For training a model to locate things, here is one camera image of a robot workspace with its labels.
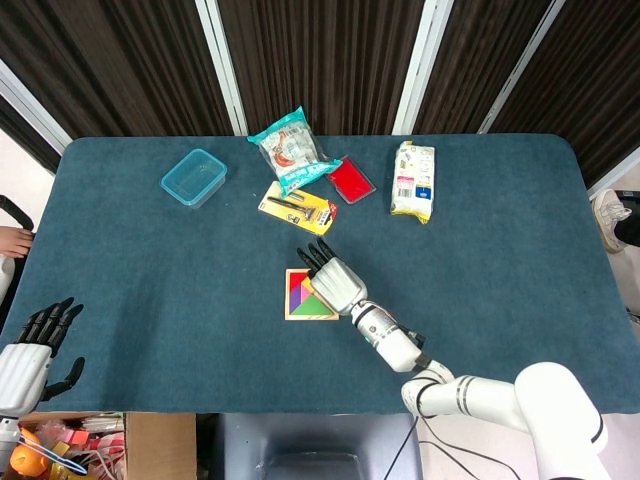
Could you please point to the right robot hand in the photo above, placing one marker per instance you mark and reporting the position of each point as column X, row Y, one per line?
column 337, row 285

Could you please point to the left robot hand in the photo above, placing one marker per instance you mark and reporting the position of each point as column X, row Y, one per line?
column 22, row 370

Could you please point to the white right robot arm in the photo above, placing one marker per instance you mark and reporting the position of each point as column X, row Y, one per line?
column 500, row 395

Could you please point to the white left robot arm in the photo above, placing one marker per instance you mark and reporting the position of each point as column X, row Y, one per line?
column 6, row 430

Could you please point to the pink wooden tangram triangle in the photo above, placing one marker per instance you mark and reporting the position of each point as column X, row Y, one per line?
column 306, row 294

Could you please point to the green wooden tangram triangle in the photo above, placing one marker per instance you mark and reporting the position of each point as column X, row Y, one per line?
column 312, row 309

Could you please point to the red triangle tangram piece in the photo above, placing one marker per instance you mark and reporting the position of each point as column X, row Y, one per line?
column 296, row 278

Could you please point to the purple parallelogram tangram piece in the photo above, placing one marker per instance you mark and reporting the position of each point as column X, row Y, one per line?
column 294, row 300

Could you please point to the wooden tangram tray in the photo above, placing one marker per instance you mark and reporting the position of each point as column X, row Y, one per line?
column 287, row 316

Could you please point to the bystander bare hand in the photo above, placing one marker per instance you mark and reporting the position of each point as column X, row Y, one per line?
column 15, row 241

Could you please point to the yellow razor blister pack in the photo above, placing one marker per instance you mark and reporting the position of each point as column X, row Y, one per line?
column 300, row 210

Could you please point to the orange round toy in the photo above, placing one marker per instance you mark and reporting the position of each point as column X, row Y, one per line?
column 27, row 457

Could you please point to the red flat case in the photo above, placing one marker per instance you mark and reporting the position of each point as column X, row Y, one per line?
column 352, row 182

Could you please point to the white yellow food packet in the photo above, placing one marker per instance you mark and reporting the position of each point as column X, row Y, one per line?
column 412, row 182

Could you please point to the teal snack bag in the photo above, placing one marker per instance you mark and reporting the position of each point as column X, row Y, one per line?
column 292, row 150

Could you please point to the cardboard box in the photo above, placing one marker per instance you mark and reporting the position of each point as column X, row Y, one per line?
column 160, row 445

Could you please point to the black chair armrest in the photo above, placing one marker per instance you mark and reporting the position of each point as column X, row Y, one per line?
column 17, row 212

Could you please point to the teal table cloth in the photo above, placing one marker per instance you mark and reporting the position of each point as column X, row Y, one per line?
column 175, row 300

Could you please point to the clear container blue lid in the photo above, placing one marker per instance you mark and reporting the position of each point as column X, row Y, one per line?
column 192, row 177

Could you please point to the brown pleated screen panel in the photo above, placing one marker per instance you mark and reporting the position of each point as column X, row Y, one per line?
column 325, row 55
column 110, row 65
column 475, row 65
column 595, row 75

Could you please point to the beige sneaker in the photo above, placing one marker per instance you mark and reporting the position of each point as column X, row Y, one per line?
column 610, row 217

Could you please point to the white screen frame post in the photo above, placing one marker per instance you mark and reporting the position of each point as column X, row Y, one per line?
column 520, row 65
column 615, row 175
column 420, row 65
column 30, row 100
column 222, row 65

